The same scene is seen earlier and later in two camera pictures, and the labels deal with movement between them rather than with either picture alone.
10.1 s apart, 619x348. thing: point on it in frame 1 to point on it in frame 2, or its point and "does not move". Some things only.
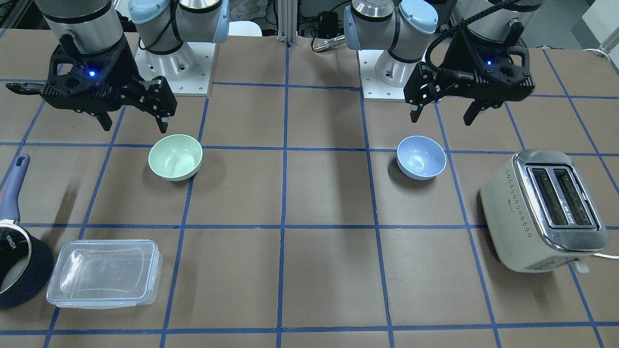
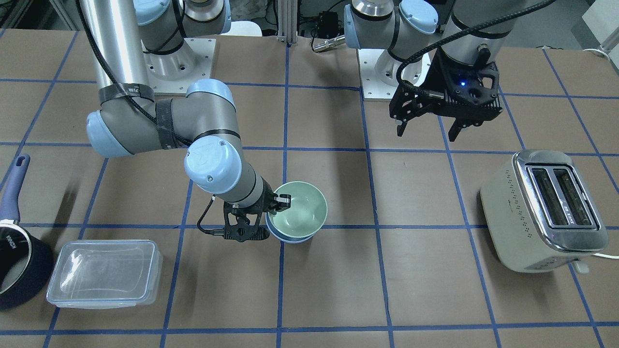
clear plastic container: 105,273 does not move
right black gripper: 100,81 to 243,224
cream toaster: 539,212 does not move
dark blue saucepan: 26,271 does not move
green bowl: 175,157 to 307,213
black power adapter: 328,24 does not move
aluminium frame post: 287,21 does not move
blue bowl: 420,157 to 284,238
